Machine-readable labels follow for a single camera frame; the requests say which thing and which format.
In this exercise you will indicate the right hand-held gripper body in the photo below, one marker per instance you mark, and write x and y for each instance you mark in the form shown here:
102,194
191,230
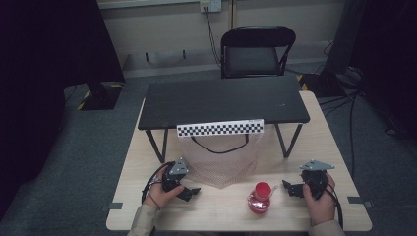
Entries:
315,180

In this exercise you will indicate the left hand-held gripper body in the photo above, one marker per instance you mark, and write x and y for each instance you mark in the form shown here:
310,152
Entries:
173,177

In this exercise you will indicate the beige mesh bag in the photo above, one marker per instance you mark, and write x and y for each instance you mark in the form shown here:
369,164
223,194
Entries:
220,164

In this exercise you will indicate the person's left hand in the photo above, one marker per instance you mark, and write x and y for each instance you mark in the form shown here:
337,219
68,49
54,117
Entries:
162,196

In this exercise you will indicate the person's right hand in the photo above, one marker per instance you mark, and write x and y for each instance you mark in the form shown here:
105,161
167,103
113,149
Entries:
323,208

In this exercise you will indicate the grey tape piece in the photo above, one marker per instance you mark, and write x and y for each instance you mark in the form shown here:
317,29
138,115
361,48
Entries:
113,206
359,200

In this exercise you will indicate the checkered black white strip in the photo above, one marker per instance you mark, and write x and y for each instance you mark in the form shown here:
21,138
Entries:
220,128

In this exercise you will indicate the black low table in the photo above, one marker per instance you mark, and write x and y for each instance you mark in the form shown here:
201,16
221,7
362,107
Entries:
223,98

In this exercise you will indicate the black stand base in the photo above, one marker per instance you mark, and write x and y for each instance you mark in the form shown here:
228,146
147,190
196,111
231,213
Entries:
319,85
100,96

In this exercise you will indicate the black folding chair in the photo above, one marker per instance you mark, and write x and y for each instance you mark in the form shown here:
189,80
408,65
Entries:
254,59

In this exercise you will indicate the black curtain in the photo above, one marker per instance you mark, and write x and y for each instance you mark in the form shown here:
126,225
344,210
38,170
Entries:
387,59
49,65

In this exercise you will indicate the white wall socket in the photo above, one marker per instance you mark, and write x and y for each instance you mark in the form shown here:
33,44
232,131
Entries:
210,5

